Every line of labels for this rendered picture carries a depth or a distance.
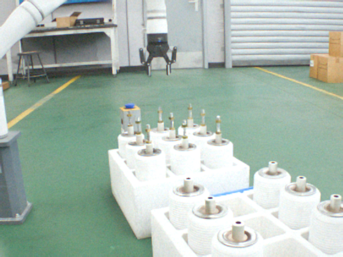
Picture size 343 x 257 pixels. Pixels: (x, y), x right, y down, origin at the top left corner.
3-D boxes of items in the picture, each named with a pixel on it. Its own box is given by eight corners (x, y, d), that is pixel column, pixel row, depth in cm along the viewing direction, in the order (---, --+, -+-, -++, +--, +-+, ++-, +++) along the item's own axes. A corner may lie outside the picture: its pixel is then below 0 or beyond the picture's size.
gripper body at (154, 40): (147, 31, 129) (148, 58, 131) (171, 30, 131) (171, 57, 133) (143, 32, 136) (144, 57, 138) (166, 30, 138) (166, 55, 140)
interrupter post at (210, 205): (207, 215, 77) (207, 201, 76) (202, 210, 79) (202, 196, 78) (217, 213, 77) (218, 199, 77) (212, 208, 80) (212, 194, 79)
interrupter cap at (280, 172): (268, 182, 92) (268, 179, 92) (252, 172, 99) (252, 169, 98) (292, 176, 94) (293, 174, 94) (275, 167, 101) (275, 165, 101)
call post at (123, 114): (128, 183, 158) (123, 111, 150) (124, 178, 164) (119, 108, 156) (144, 181, 160) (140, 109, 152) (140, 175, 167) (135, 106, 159)
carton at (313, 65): (329, 76, 482) (330, 54, 474) (337, 78, 459) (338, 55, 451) (309, 76, 481) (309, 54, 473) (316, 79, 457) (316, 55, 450)
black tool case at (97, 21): (76, 27, 555) (75, 20, 552) (103, 25, 563) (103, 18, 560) (75, 26, 522) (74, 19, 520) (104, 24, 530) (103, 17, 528)
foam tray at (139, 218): (137, 240, 114) (133, 186, 110) (111, 192, 150) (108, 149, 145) (247, 215, 127) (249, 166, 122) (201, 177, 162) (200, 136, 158)
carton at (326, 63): (345, 82, 424) (346, 57, 417) (327, 82, 423) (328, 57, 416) (334, 79, 453) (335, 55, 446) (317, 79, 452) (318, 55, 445)
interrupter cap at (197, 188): (179, 200, 84) (179, 197, 84) (168, 188, 91) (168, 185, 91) (210, 194, 87) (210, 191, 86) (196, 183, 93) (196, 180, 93)
